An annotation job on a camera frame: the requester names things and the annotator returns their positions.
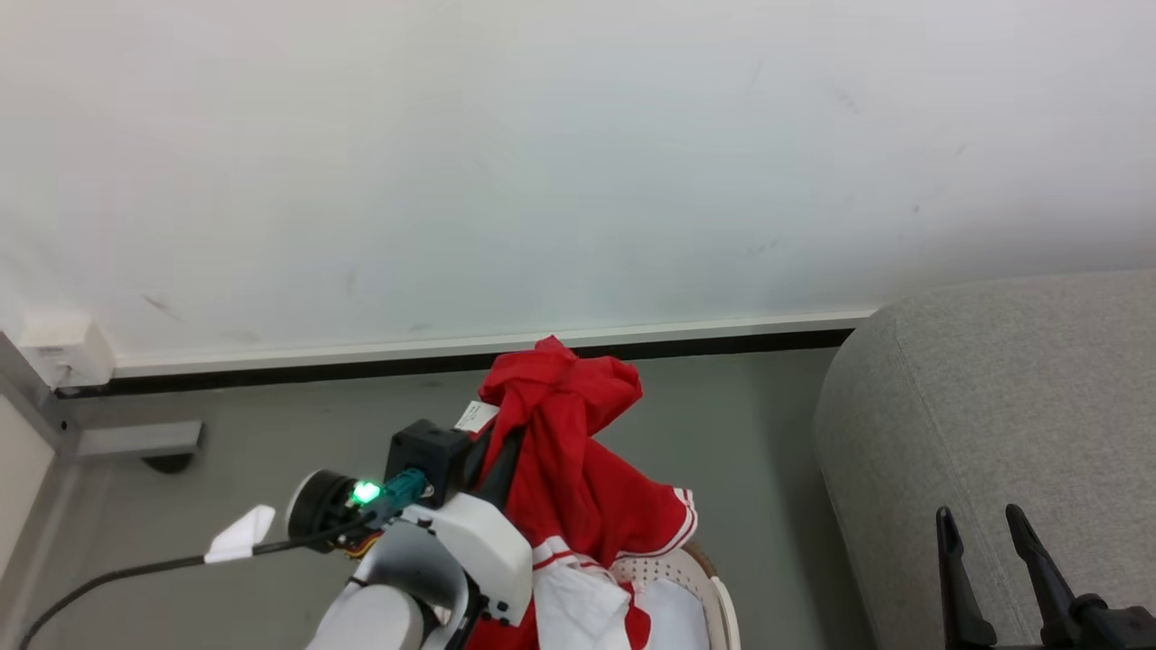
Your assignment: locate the white black wall baseboard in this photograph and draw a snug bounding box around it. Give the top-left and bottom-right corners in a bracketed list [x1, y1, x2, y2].
[54, 309, 879, 400]

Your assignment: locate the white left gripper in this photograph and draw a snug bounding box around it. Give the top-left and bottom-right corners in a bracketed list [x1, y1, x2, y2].
[404, 424, 535, 627]

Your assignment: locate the white plastic laundry basket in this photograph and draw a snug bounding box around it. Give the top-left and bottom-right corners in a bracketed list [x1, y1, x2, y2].
[612, 540, 742, 650]

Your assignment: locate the white cable tag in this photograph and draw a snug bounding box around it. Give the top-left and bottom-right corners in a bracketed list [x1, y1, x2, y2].
[204, 505, 277, 565]

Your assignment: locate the pale white cloth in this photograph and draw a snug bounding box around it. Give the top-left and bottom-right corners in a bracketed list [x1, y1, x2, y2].
[646, 578, 712, 650]

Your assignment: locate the red garment with white trim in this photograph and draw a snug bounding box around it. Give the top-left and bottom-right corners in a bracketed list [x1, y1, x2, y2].
[454, 335, 699, 650]

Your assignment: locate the grey fabric sofa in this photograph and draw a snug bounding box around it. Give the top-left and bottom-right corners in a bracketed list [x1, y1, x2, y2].
[813, 270, 1156, 650]

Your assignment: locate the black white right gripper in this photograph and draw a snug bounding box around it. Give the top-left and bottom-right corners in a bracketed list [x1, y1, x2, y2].
[936, 503, 1156, 650]

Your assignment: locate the white wall box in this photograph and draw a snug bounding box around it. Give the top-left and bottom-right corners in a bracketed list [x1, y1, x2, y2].
[17, 315, 117, 390]

